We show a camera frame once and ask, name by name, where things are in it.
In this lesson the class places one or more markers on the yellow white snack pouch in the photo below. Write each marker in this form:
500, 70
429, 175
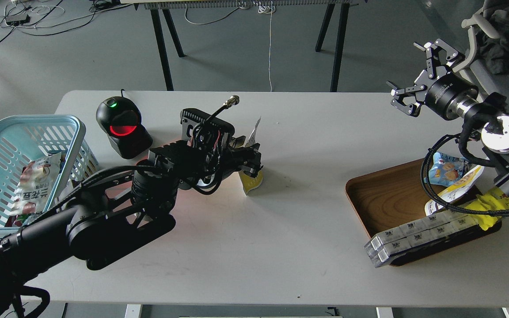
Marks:
455, 191
250, 183

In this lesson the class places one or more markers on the black power adapter on floor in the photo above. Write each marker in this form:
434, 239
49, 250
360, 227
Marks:
17, 19

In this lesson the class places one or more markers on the light blue plastic basket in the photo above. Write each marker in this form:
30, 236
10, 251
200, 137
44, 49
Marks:
25, 138

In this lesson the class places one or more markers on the yellow cartoon snack bag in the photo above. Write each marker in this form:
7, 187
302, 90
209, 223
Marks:
492, 200

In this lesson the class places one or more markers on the white red snack bag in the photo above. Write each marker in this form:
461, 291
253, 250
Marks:
35, 184

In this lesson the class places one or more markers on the long silver snack box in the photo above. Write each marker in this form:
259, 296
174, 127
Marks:
426, 250
417, 233

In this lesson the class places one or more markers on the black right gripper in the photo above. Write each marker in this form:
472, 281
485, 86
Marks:
450, 96

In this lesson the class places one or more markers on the blue snack bag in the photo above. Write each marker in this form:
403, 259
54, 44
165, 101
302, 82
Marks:
447, 169

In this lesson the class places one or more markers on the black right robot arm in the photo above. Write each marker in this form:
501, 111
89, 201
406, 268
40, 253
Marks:
484, 136

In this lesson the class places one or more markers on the black table legs behind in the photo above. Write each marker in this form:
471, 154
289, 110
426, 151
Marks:
252, 45

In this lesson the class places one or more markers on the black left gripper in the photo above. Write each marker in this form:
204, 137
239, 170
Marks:
224, 158

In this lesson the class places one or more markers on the brown wooden tray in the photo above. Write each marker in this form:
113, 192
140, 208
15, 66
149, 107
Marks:
391, 197

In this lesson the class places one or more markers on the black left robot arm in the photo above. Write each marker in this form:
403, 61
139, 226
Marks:
118, 210

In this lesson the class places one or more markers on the black barcode scanner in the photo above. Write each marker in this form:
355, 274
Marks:
120, 119

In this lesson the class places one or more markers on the office chair with clothes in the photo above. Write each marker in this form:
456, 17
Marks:
487, 62

